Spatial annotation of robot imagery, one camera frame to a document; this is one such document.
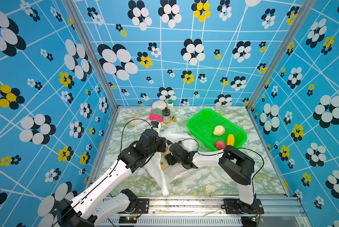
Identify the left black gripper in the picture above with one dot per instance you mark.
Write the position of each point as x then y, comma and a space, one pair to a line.
162, 140

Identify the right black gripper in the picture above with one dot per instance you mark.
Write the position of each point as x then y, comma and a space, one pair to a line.
168, 158

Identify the white translucent plastic bag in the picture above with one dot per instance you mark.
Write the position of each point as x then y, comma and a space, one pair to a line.
165, 168

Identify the green plastic basket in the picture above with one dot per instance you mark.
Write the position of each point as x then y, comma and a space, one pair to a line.
203, 124

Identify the red textured fruit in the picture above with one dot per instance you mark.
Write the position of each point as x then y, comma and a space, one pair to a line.
220, 145

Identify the pale round fruit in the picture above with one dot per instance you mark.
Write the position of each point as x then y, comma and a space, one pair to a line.
219, 130

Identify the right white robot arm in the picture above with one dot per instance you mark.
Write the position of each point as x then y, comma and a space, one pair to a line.
238, 166

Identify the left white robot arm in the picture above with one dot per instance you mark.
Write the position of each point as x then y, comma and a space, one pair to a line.
88, 209

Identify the small yellow tree toy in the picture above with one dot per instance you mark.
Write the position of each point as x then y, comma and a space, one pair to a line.
173, 118

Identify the pink green plush toy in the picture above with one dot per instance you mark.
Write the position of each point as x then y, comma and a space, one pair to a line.
156, 114

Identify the clear jar black lid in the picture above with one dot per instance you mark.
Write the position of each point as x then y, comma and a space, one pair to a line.
166, 115

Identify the white bottle green cap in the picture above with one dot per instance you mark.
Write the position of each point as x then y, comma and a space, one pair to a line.
170, 105

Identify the white round plush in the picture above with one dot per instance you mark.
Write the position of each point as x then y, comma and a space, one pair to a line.
160, 104

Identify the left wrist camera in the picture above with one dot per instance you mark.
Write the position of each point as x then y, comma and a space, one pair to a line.
156, 126

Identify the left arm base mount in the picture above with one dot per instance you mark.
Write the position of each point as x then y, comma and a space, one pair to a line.
141, 207

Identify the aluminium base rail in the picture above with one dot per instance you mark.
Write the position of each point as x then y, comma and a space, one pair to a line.
206, 211

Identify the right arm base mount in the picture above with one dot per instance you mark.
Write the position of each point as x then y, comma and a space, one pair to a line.
235, 206

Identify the left aluminium corner post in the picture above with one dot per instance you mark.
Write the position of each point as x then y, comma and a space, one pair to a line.
79, 26

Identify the aluminium corner post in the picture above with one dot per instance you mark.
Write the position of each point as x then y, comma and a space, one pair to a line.
305, 9
79, 26

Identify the right aluminium corner post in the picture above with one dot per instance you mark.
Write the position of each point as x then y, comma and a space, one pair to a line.
305, 9

